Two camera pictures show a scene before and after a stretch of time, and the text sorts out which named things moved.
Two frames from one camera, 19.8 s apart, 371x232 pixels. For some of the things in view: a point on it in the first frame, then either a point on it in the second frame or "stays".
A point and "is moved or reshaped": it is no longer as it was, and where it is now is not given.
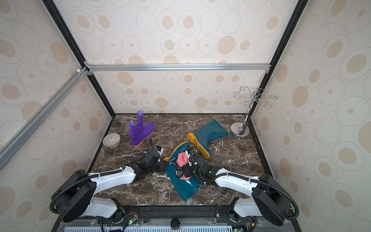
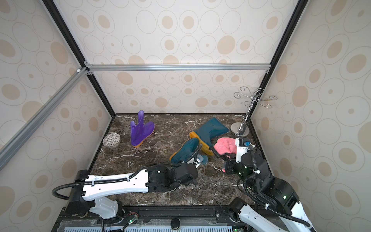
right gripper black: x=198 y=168 → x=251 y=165
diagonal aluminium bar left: x=15 y=143 stays
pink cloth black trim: x=181 y=159 → x=224 y=145
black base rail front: x=176 y=219 stays
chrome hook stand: x=241 y=129 stays
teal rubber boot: x=185 y=188 is moved or reshaped
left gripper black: x=163 y=166 → x=191 y=179
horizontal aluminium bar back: x=154 y=67 stays
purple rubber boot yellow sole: x=141 y=131 stays
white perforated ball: x=111 y=139 stays
